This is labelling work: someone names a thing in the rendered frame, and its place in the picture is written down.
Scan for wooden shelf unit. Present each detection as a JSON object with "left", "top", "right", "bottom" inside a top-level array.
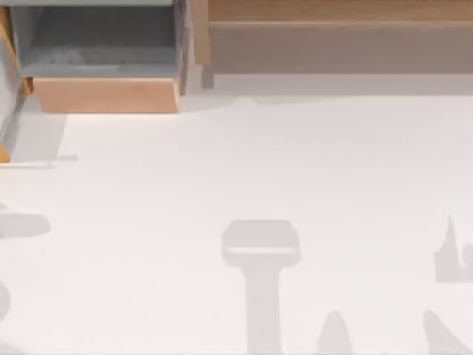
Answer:
[{"left": 193, "top": 0, "right": 473, "bottom": 90}]

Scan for pale wooden drawer front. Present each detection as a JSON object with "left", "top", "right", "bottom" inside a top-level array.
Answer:
[{"left": 32, "top": 76, "right": 180, "bottom": 114}]

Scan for wooden cupboard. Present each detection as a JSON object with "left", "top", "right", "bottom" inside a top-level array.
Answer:
[{"left": 0, "top": 5, "right": 34, "bottom": 163}]

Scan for grey pierced drawer inside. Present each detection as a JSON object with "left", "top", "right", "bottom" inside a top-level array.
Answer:
[{"left": 10, "top": 0, "right": 186, "bottom": 96}]

